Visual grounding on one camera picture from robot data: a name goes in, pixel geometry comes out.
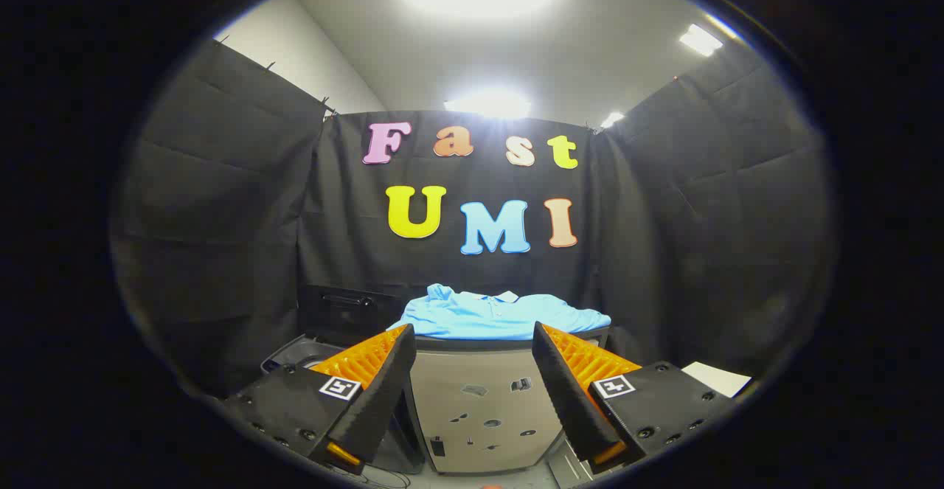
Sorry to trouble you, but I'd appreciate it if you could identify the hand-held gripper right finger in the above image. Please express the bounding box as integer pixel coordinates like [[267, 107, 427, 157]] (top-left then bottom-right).
[[532, 321, 740, 474]]

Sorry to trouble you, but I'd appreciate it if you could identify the grey washing machine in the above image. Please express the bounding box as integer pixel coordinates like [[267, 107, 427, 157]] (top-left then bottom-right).
[[260, 333, 347, 376]]

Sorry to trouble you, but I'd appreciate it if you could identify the white paper sheet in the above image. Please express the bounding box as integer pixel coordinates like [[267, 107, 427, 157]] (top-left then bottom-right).
[[680, 361, 753, 399]]

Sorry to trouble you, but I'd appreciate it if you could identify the dark washing machine lid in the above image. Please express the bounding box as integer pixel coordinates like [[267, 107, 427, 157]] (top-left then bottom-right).
[[299, 285, 408, 347]]

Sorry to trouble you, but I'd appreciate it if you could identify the black backdrop cloth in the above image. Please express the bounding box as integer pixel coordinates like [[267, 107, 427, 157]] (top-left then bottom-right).
[[111, 39, 838, 401]]

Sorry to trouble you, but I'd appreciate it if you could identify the light blue polo shirt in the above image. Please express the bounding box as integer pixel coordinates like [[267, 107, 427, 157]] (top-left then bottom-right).
[[388, 283, 612, 341]]

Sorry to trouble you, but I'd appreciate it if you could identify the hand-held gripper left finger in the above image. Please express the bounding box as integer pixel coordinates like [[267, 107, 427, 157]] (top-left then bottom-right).
[[223, 324, 418, 474]]

